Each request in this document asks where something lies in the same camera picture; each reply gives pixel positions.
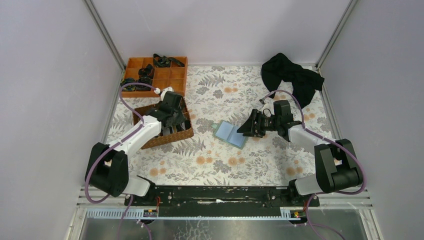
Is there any green card holder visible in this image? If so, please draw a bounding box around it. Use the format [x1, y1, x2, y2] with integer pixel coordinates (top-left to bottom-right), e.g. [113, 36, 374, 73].
[212, 120, 247, 150]

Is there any woven brown basket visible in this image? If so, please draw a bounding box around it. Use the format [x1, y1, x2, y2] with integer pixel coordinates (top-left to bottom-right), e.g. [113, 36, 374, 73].
[141, 98, 194, 150]

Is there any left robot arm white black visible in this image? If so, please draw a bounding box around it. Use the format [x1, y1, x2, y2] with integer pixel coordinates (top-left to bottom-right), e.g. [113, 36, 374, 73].
[84, 89, 187, 197]

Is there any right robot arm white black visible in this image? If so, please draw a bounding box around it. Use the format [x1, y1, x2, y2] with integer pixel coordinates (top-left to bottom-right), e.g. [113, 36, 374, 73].
[237, 100, 366, 196]

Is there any orange divided tray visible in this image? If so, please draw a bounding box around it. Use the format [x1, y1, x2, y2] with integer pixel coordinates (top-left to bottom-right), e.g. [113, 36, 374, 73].
[119, 56, 189, 99]

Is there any floral table mat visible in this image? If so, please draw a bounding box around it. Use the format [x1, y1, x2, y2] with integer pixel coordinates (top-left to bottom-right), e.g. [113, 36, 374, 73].
[96, 65, 342, 187]

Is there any black cloth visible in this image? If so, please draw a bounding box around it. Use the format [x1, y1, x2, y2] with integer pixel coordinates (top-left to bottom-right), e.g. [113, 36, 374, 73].
[261, 52, 325, 108]

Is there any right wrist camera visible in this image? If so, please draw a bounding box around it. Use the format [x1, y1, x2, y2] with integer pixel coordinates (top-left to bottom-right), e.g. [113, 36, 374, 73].
[261, 102, 275, 117]

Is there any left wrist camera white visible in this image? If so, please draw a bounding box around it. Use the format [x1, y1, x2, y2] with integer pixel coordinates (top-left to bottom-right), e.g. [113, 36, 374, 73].
[159, 86, 174, 101]

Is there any black strap coil lower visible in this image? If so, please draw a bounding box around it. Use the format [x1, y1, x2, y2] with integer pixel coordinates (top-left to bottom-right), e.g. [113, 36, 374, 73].
[136, 76, 154, 88]

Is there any black strap coil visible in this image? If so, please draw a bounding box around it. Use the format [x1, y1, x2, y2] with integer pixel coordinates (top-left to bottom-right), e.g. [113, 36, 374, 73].
[120, 78, 138, 92]
[138, 64, 156, 79]
[136, 76, 154, 88]

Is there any black strap coil left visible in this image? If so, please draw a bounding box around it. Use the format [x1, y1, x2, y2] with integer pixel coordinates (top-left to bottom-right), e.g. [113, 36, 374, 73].
[120, 78, 138, 92]

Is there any black strap coil middle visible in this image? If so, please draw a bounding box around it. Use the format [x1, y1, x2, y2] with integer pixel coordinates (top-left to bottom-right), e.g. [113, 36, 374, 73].
[138, 64, 156, 79]

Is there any black strap top tray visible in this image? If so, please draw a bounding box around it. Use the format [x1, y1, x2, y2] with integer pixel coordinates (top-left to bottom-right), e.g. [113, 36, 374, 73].
[152, 53, 186, 69]

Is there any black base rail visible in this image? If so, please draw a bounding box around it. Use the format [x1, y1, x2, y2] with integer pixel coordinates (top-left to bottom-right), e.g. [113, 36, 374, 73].
[124, 180, 320, 211]

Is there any white slotted cable duct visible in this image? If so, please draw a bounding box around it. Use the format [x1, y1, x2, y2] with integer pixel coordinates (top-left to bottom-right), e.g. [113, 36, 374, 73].
[86, 207, 306, 221]

